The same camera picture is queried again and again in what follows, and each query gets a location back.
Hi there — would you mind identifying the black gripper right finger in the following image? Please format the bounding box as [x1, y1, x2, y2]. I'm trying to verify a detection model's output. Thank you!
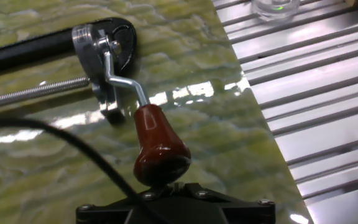
[181, 182, 276, 224]

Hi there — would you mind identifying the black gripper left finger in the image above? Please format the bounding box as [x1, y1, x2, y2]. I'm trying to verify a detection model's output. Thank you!
[75, 183, 167, 224]

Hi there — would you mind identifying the grey metal lever base housing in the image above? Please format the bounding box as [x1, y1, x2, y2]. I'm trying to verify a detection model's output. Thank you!
[71, 24, 127, 121]

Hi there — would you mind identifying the green marble pattern mat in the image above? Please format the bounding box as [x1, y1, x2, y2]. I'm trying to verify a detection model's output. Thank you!
[0, 0, 315, 224]

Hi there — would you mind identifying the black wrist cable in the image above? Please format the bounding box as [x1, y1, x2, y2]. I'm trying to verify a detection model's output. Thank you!
[0, 117, 168, 224]

